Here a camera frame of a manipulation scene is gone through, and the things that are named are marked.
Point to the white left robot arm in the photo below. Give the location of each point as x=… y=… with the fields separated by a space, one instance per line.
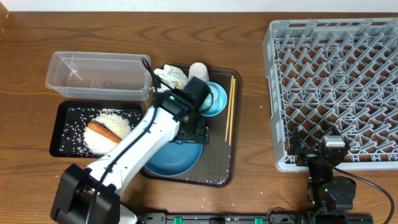
x=93 y=194

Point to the grey dishwasher rack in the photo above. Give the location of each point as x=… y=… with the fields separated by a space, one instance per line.
x=334 y=73

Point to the wooden chopstick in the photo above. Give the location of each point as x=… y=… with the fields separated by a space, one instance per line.
x=229 y=108
x=232 y=111

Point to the white paper cup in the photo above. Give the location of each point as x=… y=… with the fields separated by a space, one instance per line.
x=198 y=70

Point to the white tissue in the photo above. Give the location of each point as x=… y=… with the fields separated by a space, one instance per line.
x=170 y=73

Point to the wooden chopstick left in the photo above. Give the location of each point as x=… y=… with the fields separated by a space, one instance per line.
x=229 y=108

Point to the clear plastic bin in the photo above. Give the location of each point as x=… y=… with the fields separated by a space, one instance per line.
x=99 y=76

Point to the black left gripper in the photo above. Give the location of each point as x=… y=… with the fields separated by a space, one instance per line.
x=204 y=138

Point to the white rice pile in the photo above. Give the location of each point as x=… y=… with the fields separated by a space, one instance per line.
x=99 y=144

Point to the orange carrot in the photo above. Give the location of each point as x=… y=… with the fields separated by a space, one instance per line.
x=100 y=129

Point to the dark blue plate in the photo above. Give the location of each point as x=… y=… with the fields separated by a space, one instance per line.
x=174 y=159

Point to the black tray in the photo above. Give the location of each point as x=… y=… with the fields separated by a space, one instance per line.
x=73 y=118

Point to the foil snack wrapper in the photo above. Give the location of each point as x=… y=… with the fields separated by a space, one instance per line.
x=180 y=84

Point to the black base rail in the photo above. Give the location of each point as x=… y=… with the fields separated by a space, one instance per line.
x=275 y=216

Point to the brown serving tray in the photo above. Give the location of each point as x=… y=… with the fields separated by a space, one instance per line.
x=216 y=163

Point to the wooden chopstick right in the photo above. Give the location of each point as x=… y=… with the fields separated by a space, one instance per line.
x=232 y=111

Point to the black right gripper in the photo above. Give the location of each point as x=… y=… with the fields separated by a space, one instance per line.
x=308 y=155

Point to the light blue bowl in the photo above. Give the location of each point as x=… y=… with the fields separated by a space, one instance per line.
x=221 y=105

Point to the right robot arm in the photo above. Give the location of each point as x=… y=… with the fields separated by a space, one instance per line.
x=330 y=193

